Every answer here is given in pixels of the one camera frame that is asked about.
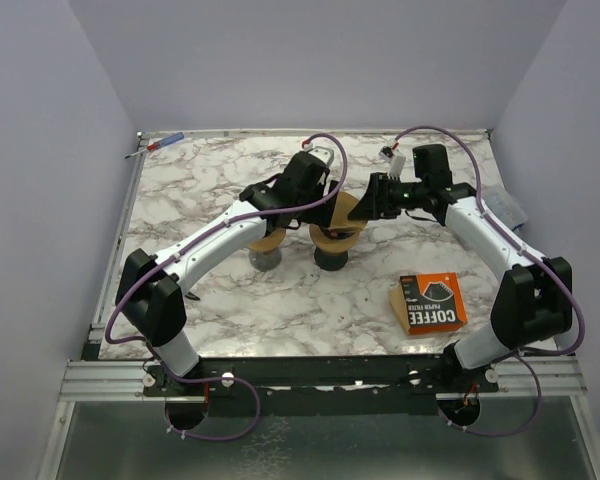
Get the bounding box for red blue screwdriver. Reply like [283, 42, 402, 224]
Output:
[125, 132, 184, 159]

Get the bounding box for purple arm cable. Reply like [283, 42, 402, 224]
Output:
[104, 132, 350, 442]
[389, 124, 587, 437]

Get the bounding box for brown paper coffee filter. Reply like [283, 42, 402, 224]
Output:
[329, 191, 367, 231]

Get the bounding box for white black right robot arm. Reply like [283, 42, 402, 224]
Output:
[348, 143, 573, 391]

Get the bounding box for clear grey glass carafe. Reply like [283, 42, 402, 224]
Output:
[248, 248, 282, 272]

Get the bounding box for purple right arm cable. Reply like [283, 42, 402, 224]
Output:
[389, 124, 587, 437]

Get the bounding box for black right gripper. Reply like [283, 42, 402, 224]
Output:
[348, 172, 428, 220]

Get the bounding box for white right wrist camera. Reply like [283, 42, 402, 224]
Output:
[379, 141, 406, 180]

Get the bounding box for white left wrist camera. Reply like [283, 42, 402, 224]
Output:
[302, 141, 335, 168]

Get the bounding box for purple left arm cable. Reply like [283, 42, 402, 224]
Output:
[104, 132, 350, 442]

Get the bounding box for blue ribbed dripper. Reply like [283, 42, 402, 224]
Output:
[319, 227, 361, 241]

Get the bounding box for clear plastic parts box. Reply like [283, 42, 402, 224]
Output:
[482, 185, 529, 231]

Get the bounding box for wooden ring coaster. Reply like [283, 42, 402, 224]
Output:
[309, 225, 361, 253]
[247, 228, 286, 253]

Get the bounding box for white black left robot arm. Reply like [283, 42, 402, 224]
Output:
[115, 146, 337, 395]

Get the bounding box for orange coffee filter box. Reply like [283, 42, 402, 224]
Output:
[388, 272, 468, 336]

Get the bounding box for black scissors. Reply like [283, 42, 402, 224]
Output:
[185, 292, 201, 301]

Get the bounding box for red and black carafe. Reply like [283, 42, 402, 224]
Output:
[314, 248, 349, 272]

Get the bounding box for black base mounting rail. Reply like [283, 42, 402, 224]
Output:
[143, 354, 498, 417]

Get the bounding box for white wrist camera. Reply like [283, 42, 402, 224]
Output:
[379, 141, 406, 180]
[302, 141, 335, 168]

